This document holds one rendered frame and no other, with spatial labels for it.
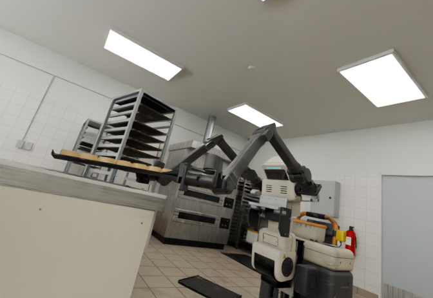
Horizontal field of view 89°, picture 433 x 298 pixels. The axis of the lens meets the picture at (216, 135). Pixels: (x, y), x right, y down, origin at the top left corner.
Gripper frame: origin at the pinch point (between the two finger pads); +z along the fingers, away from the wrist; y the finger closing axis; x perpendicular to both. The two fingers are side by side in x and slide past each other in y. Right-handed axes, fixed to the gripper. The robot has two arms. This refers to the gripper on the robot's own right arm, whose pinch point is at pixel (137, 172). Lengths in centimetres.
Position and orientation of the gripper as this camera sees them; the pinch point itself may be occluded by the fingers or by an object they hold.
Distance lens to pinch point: 124.3
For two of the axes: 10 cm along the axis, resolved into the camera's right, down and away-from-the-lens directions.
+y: 1.6, -9.5, 2.6
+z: -1.7, -2.9, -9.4
